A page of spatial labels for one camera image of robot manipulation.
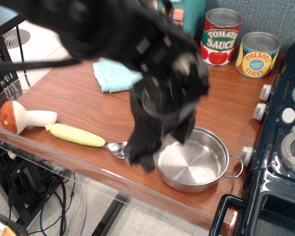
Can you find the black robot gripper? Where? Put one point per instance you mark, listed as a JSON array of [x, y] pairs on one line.
[[165, 105]]

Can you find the silver steel pot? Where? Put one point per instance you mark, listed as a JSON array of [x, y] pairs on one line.
[[198, 164]]

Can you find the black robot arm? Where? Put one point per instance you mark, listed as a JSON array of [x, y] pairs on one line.
[[143, 39]]

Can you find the light blue rag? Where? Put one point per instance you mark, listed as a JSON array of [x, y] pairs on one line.
[[113, 76]]

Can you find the clear acrylic table guard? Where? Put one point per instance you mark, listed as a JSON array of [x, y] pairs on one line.
[[76, 97]]

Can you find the dark blue toy stove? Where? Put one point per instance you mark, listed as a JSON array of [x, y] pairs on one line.
[[267, 207]]

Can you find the pineapple slices can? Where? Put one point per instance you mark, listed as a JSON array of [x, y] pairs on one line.
[[257, 54]]

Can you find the tomato sauce can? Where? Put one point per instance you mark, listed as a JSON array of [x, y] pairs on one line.
[[219, 37]]

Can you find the teal toy microwave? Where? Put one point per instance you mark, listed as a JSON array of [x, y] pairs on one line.
[[189, 15]]

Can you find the black side table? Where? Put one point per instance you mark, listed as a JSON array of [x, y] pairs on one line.
[[8, 20]]

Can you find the plush mushroom toy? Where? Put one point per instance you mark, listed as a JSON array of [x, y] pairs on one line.
[[15, 118]]

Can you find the spoon with green handle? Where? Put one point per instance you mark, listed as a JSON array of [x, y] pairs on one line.
[[82, 137]]

